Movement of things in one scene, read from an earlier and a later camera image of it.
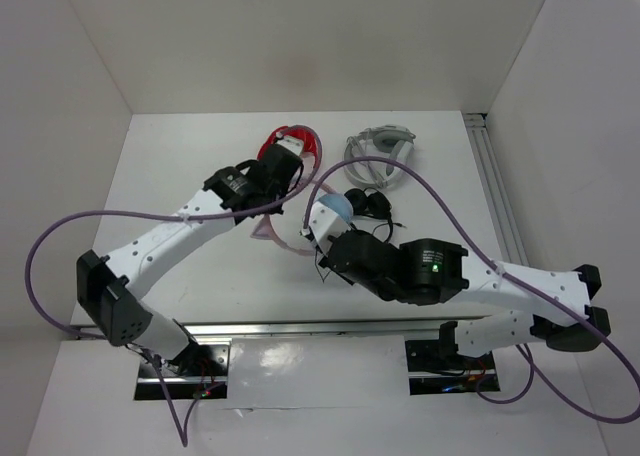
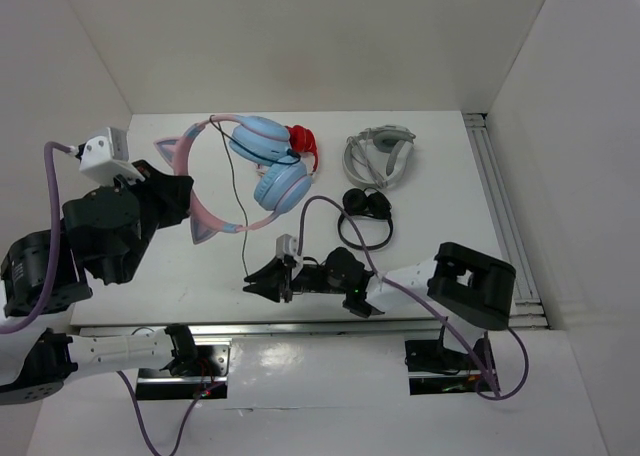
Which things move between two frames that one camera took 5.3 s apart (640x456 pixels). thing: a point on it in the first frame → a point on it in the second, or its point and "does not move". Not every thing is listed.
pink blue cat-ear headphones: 334,199 → 281,185
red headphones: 311,145 does not move
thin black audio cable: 388,239 → 296,157
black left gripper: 283,189 → 171,191
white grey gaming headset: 388,141 does not move
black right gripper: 321,262 → 269,286
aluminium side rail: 479,130 does not move
